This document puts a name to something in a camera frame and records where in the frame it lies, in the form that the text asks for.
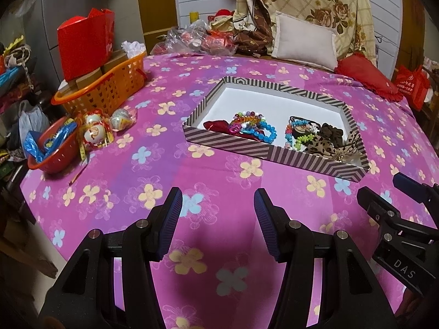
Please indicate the red heart cushion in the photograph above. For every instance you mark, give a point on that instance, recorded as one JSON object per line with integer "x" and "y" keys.
{"x": 367, "y": 75}

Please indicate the red satin bow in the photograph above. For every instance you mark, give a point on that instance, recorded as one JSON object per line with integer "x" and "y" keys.
{"x": 214, "y": 125}

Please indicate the pink heart charm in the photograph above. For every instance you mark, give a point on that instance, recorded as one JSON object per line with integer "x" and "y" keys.
{"x": 234, "y": 129}

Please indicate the red gift packet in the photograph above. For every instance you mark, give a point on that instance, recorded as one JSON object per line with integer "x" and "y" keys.
{"x": 217, "y": 43}

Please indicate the person's right hand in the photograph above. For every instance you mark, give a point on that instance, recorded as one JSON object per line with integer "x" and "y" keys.
{"x": 410, "y": 310}

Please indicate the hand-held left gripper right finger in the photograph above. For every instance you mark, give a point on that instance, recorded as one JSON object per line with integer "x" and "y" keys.
{"x": 267, "y": 222}

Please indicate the brown wooden cabinet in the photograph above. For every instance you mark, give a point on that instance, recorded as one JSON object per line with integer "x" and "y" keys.
{"x": 154, "y": 7}

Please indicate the white plastic bag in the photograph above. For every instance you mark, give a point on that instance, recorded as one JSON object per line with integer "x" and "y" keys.
{"x": 32, "y": 121}

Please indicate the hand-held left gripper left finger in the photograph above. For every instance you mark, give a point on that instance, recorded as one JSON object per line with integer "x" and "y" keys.
{"x": 171, "y": 219}

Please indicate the blue foil packets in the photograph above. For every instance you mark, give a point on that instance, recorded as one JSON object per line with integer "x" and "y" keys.
{"x": 37, "y": 144}

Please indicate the striped cardboard box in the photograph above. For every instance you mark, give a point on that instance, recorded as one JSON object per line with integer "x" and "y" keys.
{"x": 247, "y": 99}

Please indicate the orange plastic basket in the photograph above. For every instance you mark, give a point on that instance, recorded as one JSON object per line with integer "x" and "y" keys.
{"x": 103, "y": 82}

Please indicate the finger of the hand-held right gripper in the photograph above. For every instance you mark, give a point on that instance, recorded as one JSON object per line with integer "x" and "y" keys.
{"x": 375, "y": 202}
{"x": 415, "y": 186}

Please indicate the plush doll with red hat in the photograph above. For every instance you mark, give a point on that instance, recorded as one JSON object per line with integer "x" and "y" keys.
{"x": 223, "y": 19}

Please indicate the yellow roll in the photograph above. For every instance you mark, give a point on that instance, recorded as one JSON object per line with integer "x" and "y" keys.
{"x": 194, "y": 16}

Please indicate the brown floral quilt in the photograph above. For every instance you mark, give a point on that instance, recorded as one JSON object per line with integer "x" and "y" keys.
{"x": 253, "y": 24}

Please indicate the brown cardboard boxes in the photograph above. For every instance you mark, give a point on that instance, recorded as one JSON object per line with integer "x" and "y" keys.
{"x": 92, "y": 75}

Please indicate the pink floral bedsheet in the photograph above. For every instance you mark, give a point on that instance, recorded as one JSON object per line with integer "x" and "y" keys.
{"x": 137, "y": 164}

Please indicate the white crumpled tissue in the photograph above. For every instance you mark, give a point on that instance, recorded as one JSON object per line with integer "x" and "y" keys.
{"x": 133, "y": 47}

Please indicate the red plastic bowl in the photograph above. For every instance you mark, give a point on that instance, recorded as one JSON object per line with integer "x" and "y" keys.
{"x": 58, "y": 159}

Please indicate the clear plastic bag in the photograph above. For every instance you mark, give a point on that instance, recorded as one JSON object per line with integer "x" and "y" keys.
{"x": 181, "y": 41}

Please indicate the dark brown scrunchie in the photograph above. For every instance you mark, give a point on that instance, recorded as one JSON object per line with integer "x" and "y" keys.
{"x": 332, "y": 132}

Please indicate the red shopping bag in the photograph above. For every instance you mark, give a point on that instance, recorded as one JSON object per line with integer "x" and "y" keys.
{"x": 413, "y": 85}

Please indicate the white pillow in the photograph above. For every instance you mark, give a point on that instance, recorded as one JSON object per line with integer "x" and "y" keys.
{"x": 305, "y": 41}

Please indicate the red paper gift bag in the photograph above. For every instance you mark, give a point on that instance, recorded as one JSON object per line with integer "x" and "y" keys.
{"x": 85, "y": 44}

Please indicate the red thin stick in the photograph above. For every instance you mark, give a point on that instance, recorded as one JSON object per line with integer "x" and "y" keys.
{"x": 78, "y": 174}

